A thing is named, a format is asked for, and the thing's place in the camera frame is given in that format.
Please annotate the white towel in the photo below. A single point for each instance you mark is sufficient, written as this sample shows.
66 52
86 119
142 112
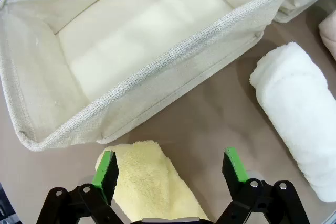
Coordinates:
296 108

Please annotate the pale yellow towel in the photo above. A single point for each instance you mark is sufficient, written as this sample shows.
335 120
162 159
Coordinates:
147 176

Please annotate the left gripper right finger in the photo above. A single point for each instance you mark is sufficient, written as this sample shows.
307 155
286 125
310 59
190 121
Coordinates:
235 169

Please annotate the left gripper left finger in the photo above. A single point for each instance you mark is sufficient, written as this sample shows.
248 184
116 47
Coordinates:
103 171

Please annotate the pale pink towel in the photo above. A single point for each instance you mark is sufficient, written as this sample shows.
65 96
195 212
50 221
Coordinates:
330 32

